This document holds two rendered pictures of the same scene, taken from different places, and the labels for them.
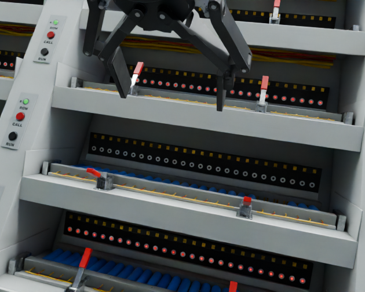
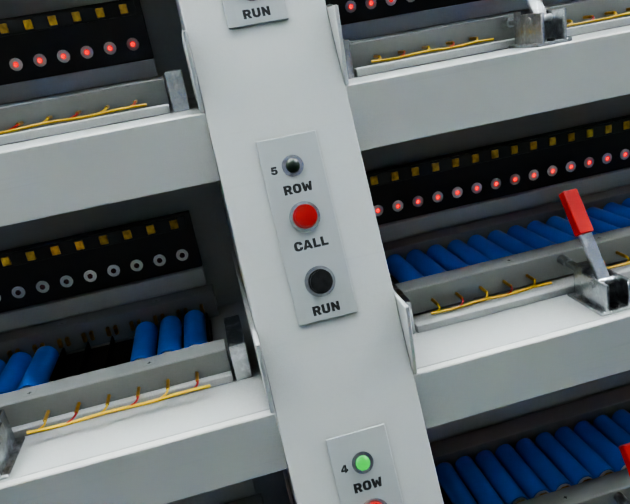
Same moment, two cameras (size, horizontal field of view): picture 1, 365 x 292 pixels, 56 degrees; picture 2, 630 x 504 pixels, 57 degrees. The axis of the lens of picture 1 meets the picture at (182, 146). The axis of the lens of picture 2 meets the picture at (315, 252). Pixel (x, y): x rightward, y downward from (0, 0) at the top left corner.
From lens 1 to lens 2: 0.33 m
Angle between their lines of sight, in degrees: 26
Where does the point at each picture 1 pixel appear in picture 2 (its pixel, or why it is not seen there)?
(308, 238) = (163, 457)
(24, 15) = not seen: outside the picture
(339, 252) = (245, 453)
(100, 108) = not seen: outside the picture
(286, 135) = (16, 205)
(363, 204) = (260, 317)
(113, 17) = not seen: outside the picture
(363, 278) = (310, 489)
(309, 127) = (65, 162)
